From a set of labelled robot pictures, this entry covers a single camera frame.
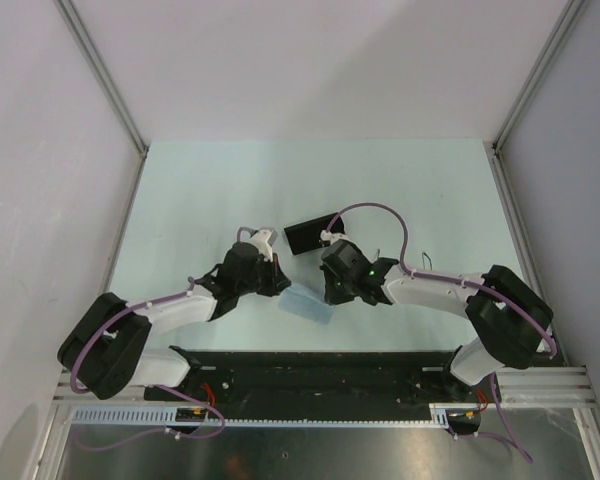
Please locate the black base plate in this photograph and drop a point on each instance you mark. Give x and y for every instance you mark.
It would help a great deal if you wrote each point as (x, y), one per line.
(325, 385)

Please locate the thin wire-frame glasses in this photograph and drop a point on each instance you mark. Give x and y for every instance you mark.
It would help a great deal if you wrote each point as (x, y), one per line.
(427, 263)

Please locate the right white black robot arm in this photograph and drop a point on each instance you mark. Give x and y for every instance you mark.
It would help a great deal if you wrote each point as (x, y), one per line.
(509, 318)

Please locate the aluminium front rail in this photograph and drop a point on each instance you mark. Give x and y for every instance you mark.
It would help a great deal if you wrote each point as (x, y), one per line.
(535, 387)

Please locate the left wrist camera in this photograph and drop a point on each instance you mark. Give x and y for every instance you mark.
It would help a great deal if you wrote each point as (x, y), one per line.
(263, 240)

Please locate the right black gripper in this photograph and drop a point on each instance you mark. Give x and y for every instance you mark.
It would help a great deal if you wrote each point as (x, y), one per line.
(332, 297)

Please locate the left aluminium corner post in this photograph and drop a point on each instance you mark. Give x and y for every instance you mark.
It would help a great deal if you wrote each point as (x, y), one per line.
(96, 63)

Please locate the blue cleaning cloth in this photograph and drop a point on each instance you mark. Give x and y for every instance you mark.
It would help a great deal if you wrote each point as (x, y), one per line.
(303, 302)

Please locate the black glasses case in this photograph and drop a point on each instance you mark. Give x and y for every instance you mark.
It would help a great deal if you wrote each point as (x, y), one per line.
(304, 237)

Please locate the slotted cable duct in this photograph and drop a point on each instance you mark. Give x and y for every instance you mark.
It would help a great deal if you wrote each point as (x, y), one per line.
(435, 416)

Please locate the aluminium corner post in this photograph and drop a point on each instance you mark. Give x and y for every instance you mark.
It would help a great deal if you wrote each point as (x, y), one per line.
(96, 63)
(555, 43)

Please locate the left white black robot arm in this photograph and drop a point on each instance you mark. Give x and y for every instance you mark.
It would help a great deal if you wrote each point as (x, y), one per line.
(108, 350)

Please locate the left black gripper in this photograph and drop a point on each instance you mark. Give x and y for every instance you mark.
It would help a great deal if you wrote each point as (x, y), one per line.
(278, 281)

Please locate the right aluminium corner post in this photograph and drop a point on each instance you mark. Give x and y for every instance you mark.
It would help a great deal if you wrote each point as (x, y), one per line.
(555, 43)

